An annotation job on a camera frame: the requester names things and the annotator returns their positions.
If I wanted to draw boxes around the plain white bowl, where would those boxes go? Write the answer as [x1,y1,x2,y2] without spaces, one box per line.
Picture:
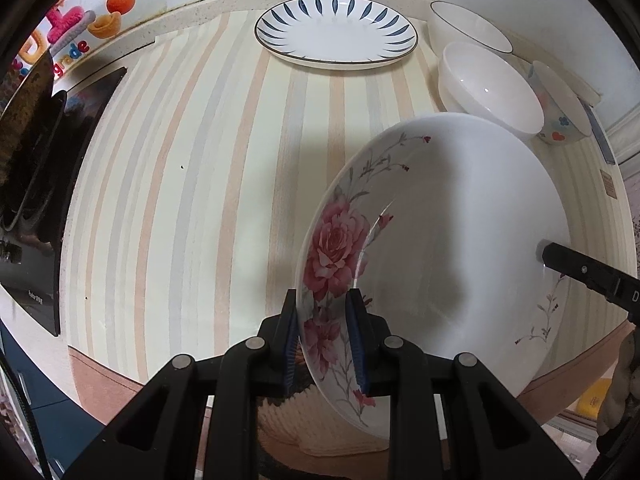
[438,41,545,142]

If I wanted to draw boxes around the small brown card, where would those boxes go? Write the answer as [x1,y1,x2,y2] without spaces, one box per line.
[600,170,621,200]

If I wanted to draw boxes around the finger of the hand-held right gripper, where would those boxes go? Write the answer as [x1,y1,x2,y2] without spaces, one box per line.
[537,241,640,311]

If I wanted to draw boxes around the person's right hand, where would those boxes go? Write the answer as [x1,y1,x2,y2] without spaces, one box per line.
[597,332,640,441]

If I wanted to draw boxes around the black glass gas cooktop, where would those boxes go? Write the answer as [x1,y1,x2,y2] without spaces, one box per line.
[0,67,128,337]

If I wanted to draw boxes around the blue kitchen cabinet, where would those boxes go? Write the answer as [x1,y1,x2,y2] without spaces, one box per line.
[0,320,106,480]

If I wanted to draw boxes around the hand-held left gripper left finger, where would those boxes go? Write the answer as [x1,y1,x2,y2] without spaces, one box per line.
[65,287,301,480]

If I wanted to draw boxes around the blue phone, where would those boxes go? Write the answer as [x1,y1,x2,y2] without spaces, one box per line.
[582,102,617,165]

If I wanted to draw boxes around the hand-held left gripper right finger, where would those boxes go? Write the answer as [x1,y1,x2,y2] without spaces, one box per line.
[345,287,583,480]

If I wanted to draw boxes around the yellow package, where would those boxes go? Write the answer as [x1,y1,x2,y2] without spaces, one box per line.
[575,394,608,419]

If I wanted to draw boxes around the small bowl with coloured flowers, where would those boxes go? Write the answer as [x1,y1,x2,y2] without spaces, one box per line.
[529,60,593,146]

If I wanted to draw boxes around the black cable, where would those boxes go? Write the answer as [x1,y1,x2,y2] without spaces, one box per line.
[0,355,51,480]

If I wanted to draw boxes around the white plate with pink roses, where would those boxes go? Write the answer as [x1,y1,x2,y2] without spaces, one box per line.
[296,112,573,453]

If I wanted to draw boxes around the colourful wall sticker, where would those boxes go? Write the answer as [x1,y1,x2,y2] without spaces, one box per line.
[10,0,138,78]

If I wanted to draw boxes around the striped cloth with cat print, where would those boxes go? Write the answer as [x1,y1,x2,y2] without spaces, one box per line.
[60,7,631,458]

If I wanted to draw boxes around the white bowl with dark rim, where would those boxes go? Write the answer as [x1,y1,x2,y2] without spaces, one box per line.
[429,1,514,58]

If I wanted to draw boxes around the white plate with blue leaves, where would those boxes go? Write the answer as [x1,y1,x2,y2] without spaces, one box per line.
[254,0,419,70]

